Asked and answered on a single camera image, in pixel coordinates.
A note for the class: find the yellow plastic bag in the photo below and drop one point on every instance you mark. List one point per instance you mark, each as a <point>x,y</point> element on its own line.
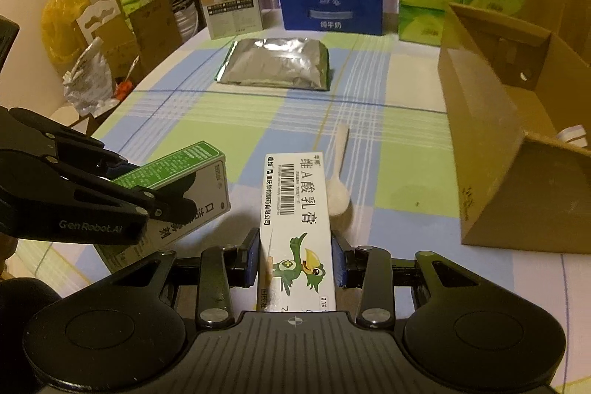
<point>57,29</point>

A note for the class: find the small orange object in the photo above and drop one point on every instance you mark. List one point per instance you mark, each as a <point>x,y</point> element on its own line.
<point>123,89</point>

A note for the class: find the plain brown cardboard box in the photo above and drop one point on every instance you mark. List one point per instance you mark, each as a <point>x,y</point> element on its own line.
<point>157,29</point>

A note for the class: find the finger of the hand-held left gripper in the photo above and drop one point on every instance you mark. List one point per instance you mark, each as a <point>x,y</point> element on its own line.
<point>152,202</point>
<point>83,144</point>

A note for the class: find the white plastic spoon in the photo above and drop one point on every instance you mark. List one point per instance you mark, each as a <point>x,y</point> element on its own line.
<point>339,195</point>

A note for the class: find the white ointment box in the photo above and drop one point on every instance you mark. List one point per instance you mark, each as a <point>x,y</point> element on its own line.
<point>295,209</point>

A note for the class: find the green and white medicine box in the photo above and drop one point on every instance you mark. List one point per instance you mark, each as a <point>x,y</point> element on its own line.
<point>184,158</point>

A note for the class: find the crumpled silver foil bag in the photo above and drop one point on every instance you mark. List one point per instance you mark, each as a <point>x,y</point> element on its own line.
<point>90,75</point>

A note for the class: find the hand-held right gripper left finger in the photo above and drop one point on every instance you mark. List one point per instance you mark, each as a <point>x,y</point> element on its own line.
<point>251,259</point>

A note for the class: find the cardboard box with white flap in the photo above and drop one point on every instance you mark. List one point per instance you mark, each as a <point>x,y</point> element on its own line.
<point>113,41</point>

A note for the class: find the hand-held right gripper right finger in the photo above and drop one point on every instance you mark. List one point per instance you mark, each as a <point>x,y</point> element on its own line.
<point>340,264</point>

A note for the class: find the dark blue milk carton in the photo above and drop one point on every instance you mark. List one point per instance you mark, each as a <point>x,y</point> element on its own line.
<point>295,18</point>

